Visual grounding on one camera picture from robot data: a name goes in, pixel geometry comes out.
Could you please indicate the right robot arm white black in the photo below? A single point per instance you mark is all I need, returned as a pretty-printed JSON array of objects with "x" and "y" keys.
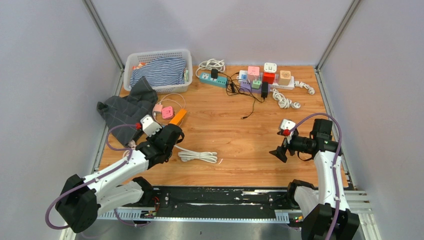
[{"x": 325, "y": 210}]

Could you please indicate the orange power strip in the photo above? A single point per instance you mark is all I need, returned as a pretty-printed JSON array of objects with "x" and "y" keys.
[{"x": 178, "y": 118}]

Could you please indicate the teal power strip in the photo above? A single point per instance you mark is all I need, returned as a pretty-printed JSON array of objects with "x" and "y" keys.
[{"x": 220, "y": 81}]

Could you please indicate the dark grey checked cloth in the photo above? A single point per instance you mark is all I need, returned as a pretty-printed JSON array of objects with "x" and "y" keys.
[{"x": 131, "y": 108}]

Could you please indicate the green small adapter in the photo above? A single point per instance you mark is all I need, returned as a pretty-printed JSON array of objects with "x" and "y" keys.
[{"x": 256, "y": 84}]

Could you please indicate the tan cube socket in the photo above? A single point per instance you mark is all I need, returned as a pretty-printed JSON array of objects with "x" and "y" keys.
[{"x": 285, "y": 77}]

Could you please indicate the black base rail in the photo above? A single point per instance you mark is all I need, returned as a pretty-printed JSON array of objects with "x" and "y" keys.
[{"x": 214, "y": 204}]

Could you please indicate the purple power strip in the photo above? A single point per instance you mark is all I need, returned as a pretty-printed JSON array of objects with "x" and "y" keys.
[{"x": 247, "y": 87}]

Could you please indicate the white blue small adapter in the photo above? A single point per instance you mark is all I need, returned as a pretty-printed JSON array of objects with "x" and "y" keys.
[{"x": 243, "y": 77}]

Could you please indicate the red cube socket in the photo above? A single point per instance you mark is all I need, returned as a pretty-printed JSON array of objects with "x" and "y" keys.
[{"x": 268, "y": 77}]

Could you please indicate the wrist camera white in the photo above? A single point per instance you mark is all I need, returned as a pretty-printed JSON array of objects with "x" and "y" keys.
[
  {"x": 286, "y": 127},
  {"x": 148, "y": 125}
]

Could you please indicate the white cube socket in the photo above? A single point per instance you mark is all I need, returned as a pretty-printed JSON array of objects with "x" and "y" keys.
[{"x": 270, "y": 67}]

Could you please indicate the black charger on teal strip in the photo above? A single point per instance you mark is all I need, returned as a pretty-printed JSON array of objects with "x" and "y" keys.
[{"x": 214, "y": 73}]

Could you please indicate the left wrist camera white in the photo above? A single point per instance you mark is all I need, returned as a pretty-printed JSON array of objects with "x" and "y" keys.
[{"x": 148, "y": 125}]

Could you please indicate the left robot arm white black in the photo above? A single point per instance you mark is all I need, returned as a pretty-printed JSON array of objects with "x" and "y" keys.
[{"x": 83, "y": 199}]

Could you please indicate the white long power strip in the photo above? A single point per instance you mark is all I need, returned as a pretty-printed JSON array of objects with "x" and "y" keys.
[{"x": 275, "y": 85}]

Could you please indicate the blue white striped cloth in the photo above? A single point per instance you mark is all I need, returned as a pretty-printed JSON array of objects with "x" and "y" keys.
[{"x": 161, "y": 71}]

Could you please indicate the pink cube socket back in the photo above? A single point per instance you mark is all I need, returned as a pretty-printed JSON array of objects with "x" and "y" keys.
[{"x": 253, "y": 73}]

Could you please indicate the white plastic basket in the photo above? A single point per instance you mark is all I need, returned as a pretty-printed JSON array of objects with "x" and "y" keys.
[{"x": 136, "y": 60}]

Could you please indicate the pink cube adapter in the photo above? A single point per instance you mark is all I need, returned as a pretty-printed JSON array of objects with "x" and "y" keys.
[{"x": 167, "y": 113}]

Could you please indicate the black power adapter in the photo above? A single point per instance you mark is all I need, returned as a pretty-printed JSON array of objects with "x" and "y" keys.
[{"x": 264, "y": 91}]

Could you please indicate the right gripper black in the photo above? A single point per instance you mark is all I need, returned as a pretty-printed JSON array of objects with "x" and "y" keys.
[{"x": 281, "y": 151}]

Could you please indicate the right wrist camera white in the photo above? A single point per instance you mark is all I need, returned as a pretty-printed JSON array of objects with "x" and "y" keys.
[{"x": 286, "y": 127}]

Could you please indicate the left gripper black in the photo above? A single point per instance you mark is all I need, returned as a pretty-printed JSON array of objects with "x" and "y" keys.
[{"x": 158, "y": 132}]

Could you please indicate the light pink usb charger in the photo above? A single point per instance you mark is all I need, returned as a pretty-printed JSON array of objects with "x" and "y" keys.
[{"x": 157, "y": 109}]

